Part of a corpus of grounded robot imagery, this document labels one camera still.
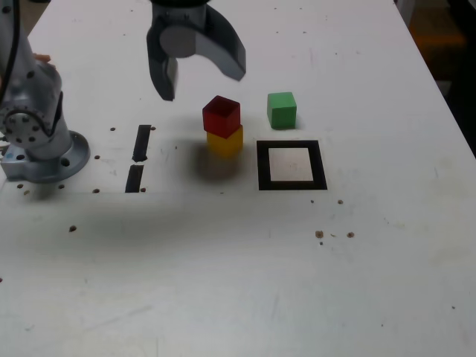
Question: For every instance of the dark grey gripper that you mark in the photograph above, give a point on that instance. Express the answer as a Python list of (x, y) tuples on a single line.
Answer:
[(178, 15)]

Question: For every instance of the red cube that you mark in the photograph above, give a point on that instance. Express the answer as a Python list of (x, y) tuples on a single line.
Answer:
[(219, 117)]

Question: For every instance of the yellow cube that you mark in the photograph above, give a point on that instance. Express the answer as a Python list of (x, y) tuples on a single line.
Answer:
[(225, 145)]

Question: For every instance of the green cube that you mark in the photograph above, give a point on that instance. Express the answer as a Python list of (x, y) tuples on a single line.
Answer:
[(282, 111)]

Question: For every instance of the black tape square outline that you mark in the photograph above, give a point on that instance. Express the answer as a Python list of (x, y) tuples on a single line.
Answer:
[(262, 167)]

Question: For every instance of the person's hand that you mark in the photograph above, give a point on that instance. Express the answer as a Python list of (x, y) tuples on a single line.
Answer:
[(42, 57)]

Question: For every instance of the black tape strip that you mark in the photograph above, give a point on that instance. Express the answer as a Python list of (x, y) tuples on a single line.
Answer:
[(142, 143)]

